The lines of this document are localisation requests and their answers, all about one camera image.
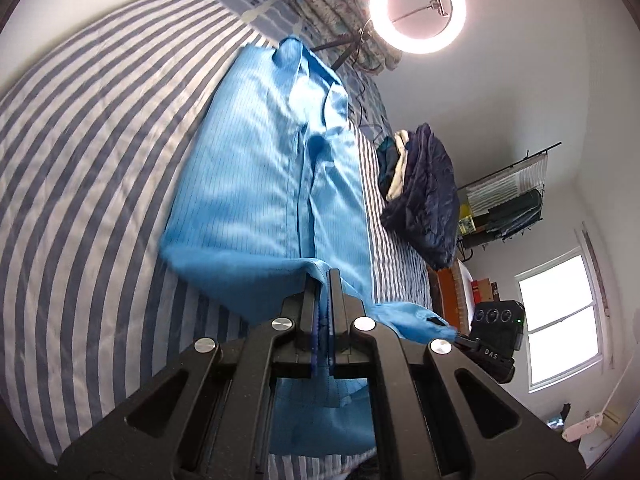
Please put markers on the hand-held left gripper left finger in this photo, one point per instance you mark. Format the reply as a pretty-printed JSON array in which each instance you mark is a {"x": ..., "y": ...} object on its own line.
[{"x": 315, "y": 315}]

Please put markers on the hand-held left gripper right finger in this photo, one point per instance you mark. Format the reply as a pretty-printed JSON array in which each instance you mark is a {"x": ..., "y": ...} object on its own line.
[{"x": 332, "y": 310}]

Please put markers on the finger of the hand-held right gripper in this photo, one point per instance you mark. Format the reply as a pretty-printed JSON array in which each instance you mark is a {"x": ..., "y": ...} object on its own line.
[{"x": 462, "y": 341}]

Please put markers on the blue pinstriped garment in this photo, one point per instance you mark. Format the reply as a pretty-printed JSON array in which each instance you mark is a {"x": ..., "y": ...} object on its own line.
[{"x": 260, "y": 170}]

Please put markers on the pile of dark clothes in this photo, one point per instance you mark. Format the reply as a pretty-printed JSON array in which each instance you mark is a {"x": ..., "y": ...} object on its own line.
[{"x": 430, "y": 200}]

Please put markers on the red box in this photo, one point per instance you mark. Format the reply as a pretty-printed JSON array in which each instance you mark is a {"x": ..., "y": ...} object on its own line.
[{"x": 484, "y": 291}]

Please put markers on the window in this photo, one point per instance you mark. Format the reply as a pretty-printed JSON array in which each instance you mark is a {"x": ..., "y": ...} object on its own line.
[{"x": 555, "y": 310}]

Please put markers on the white pink device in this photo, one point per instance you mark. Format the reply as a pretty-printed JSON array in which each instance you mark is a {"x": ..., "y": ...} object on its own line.
[{"x": 585, "y": 425}]

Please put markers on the cream folded garment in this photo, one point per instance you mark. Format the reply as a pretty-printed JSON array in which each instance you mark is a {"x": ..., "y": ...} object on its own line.
[{"x": 397, "y": 160}]

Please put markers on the teal folded garment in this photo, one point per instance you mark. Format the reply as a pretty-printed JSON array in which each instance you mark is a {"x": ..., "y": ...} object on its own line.
[{"x": 385, "y": 155}]

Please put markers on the blue white striped quilt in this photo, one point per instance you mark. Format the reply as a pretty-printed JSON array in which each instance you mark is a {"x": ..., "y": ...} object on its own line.
[{"x": 90, "y": 135}]

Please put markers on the folded floral quilt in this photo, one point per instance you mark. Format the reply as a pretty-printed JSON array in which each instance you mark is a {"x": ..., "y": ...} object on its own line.
[{"x": 330, "y": 5}]

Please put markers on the orange wooden bed frame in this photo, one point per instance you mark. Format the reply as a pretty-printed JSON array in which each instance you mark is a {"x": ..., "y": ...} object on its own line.
[{"x": 450, "y": 295}]

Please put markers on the black wall rack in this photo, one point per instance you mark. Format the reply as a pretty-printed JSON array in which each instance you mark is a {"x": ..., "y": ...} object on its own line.
[{"x": 505, "y": 205}]

